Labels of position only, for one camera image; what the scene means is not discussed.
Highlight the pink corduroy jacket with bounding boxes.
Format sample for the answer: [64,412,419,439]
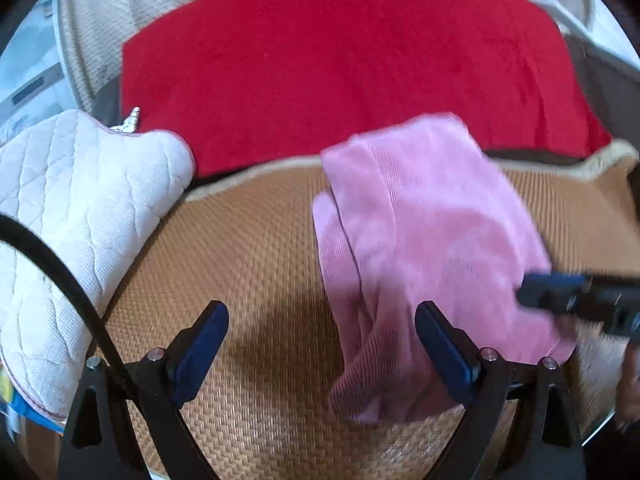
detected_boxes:
[312,112,580,425]

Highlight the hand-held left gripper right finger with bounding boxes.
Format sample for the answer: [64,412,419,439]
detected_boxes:
[415,301,586,480]

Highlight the woven rattan bed mat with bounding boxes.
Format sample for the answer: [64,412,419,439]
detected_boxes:
[92,140,640,480]

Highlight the red blanket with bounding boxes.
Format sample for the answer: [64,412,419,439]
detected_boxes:
[119,0,615,180]

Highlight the white quilted pillow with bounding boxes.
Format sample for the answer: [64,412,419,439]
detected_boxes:
[0,108,197,421]

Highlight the person's right forearm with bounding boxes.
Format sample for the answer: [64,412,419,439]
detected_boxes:
[616,342,640,432]

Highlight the black cable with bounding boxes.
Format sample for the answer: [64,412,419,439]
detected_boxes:
[0,214,138,403]

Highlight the small white pointed trinket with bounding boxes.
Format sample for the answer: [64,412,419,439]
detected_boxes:
[111,106,142,136]

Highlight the window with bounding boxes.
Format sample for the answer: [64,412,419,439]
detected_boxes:
[0,0,76,146]

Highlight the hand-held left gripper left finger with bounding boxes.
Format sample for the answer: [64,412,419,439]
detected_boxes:
[59,301,230,480]

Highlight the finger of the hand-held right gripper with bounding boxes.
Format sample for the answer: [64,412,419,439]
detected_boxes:
[516,272,594,314]

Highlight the blue printed package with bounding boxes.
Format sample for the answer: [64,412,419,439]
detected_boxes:
[0,357,67,435]

